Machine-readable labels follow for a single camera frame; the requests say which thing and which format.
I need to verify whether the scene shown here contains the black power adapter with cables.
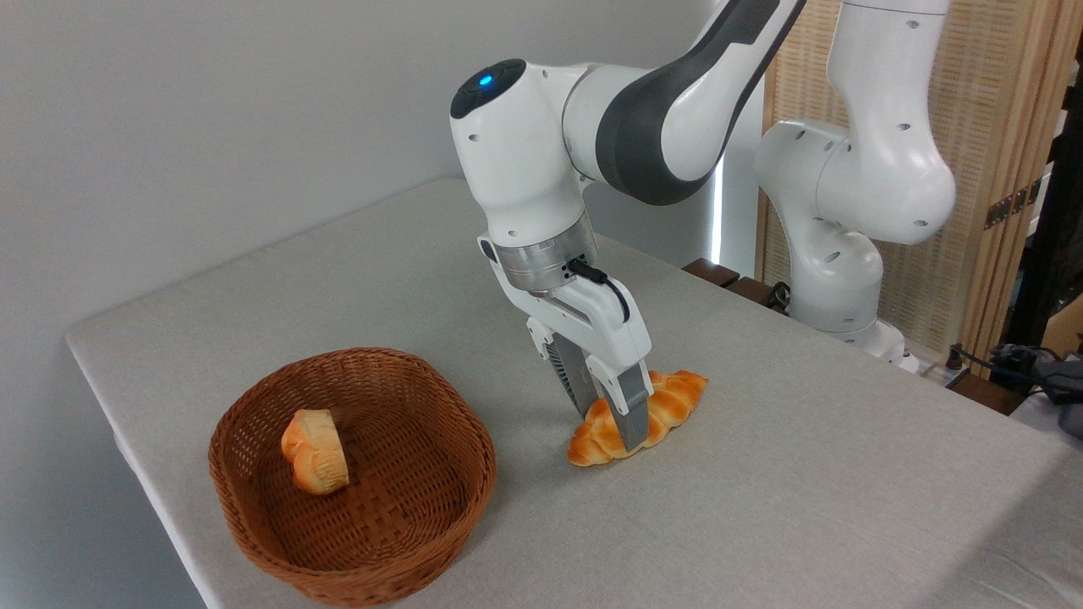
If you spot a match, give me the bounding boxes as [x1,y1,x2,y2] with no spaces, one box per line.
[946,342,1083,437]

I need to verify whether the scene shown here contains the braided golden bread loaf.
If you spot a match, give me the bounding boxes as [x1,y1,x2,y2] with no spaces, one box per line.
[567,370,709,467]

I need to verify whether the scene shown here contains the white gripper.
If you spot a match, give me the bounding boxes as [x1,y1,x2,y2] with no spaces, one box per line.
[478,237,655,452]

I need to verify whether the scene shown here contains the dark brown wooden block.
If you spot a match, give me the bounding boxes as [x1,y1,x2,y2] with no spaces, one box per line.
[682,258,741,288]
[728,277,789,316]

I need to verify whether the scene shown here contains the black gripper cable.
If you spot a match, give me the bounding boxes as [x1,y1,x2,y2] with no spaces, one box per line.
[567,258,632,325]

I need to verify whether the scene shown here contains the black metal stand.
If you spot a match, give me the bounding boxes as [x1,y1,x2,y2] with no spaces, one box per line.
[1003,42,1083,348]

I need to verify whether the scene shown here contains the brown wicker basket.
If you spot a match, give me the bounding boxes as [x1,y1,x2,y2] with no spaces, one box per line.
[208,348,498,607]

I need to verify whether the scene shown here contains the grey tablecloth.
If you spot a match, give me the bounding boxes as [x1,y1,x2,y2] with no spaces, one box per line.
[65,178,1083,609]

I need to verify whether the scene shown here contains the small golden bread roll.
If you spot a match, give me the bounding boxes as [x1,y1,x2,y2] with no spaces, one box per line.
[281,409,350,497]

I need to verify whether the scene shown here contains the dark metal screen hinge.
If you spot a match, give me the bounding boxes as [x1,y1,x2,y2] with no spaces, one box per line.
[984,179,1043,231]

